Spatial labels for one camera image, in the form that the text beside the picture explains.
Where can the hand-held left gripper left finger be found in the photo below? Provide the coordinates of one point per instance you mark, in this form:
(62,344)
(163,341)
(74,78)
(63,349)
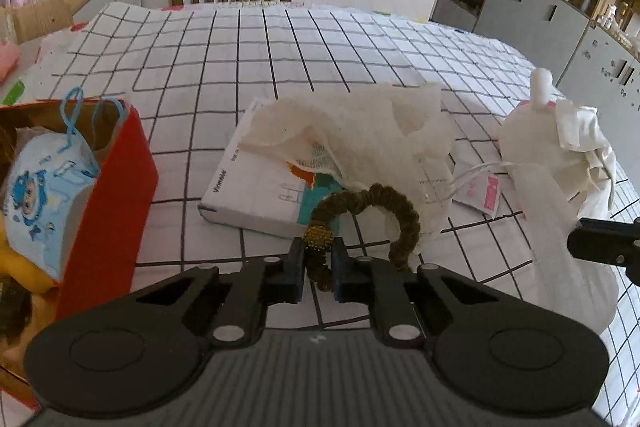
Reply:
(290,277)

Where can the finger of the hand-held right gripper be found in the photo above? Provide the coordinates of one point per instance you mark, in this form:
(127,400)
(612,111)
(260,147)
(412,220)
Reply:
(600,239)

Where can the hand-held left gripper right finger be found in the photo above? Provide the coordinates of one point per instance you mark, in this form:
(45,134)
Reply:
(345,277)

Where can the white gauze cloth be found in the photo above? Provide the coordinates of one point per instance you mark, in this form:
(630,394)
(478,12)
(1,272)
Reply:
(555,247)

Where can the brown scrunchie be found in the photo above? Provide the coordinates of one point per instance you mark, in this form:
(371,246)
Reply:
(405,217)

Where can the white bottle with cap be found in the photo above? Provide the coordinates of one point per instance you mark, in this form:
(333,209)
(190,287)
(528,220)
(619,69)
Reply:
(525,137)

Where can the white mesh bag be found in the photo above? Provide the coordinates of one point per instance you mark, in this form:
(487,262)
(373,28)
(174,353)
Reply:
(360,127)

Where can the red tin box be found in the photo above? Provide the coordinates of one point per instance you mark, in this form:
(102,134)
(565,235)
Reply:
(110,217)

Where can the blue cartoon face mask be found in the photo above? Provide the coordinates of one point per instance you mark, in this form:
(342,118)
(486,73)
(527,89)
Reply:
(45,202)

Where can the white small box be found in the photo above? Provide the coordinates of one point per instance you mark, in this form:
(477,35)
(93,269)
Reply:
(250,192)

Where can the black checked white tablecloth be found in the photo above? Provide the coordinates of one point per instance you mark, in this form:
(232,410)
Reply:
(250,57)

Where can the pink printed cloth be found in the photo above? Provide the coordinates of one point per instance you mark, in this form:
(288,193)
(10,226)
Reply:
(6,59)

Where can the cardboard box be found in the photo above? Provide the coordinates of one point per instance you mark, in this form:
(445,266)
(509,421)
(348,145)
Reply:
(40,19)

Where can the grey door wall cabinet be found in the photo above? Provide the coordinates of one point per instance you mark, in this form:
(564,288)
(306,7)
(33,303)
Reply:
(540,14)

